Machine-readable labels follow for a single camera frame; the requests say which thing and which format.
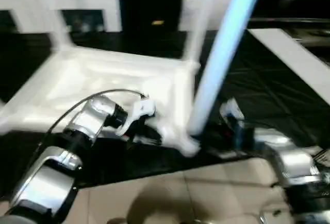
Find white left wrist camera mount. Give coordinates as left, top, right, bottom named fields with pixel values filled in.
left=115, top=99, right=158, bottom=137

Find white cabinet with glass doors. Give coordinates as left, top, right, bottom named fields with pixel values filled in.
left=0, top=0, right=122, bottom=33

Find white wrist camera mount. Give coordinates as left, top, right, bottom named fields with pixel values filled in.
left=218, top=97, right=246, bottom=148
left=115, top=99, right=158, bottom=137

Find white flat board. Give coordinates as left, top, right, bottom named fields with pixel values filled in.
left=248, top=27, right=330, bottom=104

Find black cabinet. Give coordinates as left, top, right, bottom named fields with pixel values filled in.
left=118, top=0, right=187, bottom=35

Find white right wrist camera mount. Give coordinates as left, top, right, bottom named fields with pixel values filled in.
left=218, top=97, right=246, bottom=148

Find black table mat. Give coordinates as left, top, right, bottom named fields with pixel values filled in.
left=0, top=29, right=330, bottom=195

